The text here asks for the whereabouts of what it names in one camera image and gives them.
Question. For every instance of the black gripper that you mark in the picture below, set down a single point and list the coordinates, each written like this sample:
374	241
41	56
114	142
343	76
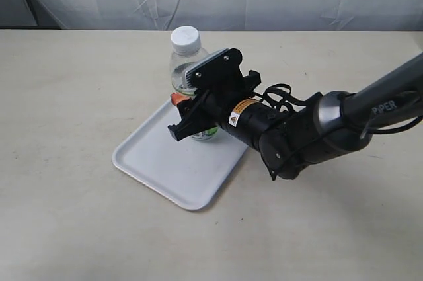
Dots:
223	98

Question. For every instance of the white plastic tray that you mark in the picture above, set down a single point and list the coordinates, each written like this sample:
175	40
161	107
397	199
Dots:
189	173

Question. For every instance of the clear water bottle green label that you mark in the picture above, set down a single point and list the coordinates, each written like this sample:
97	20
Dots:
187	51

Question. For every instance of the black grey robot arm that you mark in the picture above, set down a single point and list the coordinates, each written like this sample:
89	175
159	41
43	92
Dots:
292	134

